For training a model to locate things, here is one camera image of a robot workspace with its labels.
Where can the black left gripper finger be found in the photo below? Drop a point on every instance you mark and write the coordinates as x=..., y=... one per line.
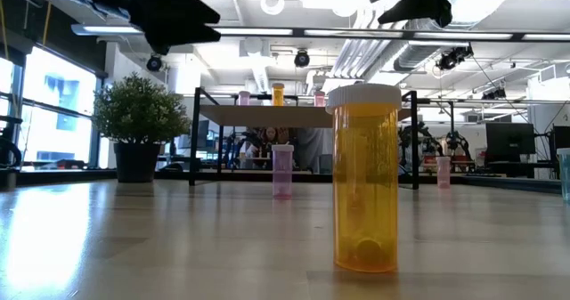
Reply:
x=178, y=34
x=178, y=10

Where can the purple medicine bottle white cap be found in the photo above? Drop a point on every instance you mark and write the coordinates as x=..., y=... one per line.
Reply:
x=243, y=99
x=282, y=171

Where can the orange medicine bottle white cap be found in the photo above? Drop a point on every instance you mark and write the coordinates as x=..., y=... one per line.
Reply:
x=365, y=180
x=278, y=95

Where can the pink medicine bottle white cap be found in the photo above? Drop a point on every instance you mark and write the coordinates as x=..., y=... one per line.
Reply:
x=319, y=99
x=443, y=173

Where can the teal medicine bottle white cap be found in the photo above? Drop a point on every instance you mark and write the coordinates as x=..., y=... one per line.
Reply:
x=564, y=175

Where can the black background robot arm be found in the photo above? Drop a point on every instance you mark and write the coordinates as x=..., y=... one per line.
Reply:
x=458, y=144

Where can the black ceiling spotlight cluster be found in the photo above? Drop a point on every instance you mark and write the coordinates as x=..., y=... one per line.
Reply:
x=452, y=59

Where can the green plant in black pot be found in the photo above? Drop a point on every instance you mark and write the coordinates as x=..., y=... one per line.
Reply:
x=140, y=108

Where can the large window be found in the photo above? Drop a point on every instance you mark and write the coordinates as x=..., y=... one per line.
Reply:
x=58, y=113

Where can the person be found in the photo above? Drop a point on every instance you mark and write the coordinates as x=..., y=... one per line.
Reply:
x=269, y=136

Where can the black computer monitor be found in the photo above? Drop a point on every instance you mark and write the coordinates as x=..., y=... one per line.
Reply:
x=510, y=137
x=562, y=135

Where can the white hanging cloth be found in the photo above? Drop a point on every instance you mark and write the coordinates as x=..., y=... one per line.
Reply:
x=311, y=148

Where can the silver ceiling air duct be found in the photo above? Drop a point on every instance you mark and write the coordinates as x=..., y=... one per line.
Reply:
x=414, y=57

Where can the wooden shelf black metal frame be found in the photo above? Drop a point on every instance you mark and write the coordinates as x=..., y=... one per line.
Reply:
x=267, y=116

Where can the black aluminium rig frame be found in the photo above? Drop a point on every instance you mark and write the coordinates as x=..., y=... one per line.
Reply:
x=35, y=177

